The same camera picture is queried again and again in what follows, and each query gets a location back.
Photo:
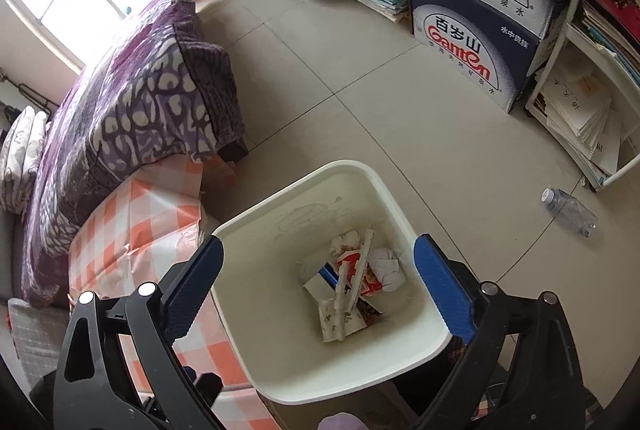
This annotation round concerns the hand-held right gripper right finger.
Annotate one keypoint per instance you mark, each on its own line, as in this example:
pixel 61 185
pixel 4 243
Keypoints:
pixel 445 290

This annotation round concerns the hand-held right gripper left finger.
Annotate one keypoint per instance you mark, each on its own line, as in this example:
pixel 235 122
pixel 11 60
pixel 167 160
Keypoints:
pixel 195 285

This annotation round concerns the white tissue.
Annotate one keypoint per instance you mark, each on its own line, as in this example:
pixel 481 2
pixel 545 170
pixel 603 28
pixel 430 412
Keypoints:
pixel 389 270
pixel 345 240

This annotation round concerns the red snack packet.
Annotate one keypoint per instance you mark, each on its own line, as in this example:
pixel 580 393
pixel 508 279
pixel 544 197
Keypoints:
pixel 372 282

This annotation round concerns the cream paper container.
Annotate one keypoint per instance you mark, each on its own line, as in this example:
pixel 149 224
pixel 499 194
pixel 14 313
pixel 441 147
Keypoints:
pixel 335 320

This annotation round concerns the small blue box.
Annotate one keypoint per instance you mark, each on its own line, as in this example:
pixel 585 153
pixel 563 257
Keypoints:
pixel 330 275

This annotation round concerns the white plastic bin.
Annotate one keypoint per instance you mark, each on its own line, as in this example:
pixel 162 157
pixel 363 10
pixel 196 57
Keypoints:
pixel 300 210

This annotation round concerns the orange checkered tablecloth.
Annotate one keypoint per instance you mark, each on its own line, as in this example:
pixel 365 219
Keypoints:
pixel 150 220

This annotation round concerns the clear plastic bottle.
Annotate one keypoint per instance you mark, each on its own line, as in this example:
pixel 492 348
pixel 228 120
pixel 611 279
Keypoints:
pixel 570 212

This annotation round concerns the grey checked cloth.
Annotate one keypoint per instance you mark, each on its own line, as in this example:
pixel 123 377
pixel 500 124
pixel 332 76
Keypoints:
pixel 35 335

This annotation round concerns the bed with purple blanket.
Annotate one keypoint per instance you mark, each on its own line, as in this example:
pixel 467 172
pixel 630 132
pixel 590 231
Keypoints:
pixel 125 110

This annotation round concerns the stack of white papers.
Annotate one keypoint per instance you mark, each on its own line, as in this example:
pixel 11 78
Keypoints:
pixel 580 120

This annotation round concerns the patterned pillows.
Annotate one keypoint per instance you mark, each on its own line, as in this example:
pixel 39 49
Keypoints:
pixel 20 150

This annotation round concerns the black coat stand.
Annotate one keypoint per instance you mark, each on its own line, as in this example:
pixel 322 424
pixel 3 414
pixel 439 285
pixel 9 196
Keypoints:
pixel 35 96

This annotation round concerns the stack of thin booklets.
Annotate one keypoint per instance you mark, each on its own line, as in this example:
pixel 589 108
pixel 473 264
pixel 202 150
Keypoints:
pixel 610 30

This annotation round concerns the white metal rack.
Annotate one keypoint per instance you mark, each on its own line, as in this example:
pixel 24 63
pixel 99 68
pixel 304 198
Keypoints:
pixel 573 5

